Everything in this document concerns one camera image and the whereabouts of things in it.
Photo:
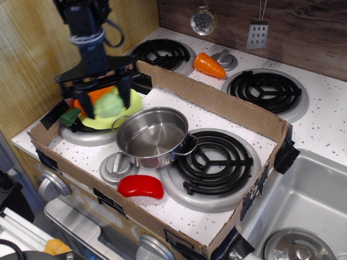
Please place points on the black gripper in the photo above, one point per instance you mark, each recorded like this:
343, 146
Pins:
94, 63

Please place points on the light green toy broccoli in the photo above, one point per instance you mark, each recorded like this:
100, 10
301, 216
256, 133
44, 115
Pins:
108, 105

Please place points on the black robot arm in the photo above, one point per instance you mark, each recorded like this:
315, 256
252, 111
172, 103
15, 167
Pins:
85, 20

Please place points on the stainless steel pan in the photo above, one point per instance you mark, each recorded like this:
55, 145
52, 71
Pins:
154, 137

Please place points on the yellow-green cloth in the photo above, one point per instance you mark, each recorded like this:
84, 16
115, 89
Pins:
100, 123

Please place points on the orange toy carrot with stem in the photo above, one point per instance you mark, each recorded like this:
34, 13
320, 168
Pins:
70, 117

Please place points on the front left burner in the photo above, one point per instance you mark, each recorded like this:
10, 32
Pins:
88, 139

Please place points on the back left black burner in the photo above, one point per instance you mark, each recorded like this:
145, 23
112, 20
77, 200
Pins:
165, 53

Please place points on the black burner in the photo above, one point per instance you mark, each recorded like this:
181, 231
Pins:
165, 53
272, 90
215, 171

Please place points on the grey front stove knob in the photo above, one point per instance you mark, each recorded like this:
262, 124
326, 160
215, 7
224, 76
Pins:
116, 167

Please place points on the grey stove knob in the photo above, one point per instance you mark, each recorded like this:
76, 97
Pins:
116, 167
226, 60

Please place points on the orange toy carrot piece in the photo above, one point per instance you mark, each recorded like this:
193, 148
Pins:
204, 63

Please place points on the red toy sushi piece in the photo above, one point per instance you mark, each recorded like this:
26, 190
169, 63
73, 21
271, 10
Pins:
142, 189

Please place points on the left oven knob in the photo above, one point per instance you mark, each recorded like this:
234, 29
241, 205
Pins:
52, 187

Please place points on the oven knob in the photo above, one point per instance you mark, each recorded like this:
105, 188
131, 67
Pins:
52, 187
152, 249

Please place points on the hanging metal strainer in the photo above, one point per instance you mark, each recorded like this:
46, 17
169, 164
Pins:
203, 20

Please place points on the grey back stove knob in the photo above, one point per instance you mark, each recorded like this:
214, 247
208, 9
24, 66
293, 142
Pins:
226, 60

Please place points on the front right black burner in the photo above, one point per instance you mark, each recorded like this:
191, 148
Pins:
215, 171

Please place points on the hanging metal spatula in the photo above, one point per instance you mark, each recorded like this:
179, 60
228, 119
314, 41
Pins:
258, 30

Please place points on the right oven knob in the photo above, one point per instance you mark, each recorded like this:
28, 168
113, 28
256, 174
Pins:
152, 249

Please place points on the yellow sponge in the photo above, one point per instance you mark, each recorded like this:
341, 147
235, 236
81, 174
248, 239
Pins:
55, 247

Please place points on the cardboard fence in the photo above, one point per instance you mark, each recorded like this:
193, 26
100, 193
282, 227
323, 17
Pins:
187, 233

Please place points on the back right black burner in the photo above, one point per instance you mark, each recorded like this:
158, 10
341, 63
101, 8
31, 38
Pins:
272, 90

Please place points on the stainless steel sink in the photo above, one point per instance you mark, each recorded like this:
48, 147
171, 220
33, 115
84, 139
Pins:
310, 195

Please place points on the sink drain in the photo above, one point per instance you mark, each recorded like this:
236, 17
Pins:
296, 243

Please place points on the oven door handle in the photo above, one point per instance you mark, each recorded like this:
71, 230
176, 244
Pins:
82, 233

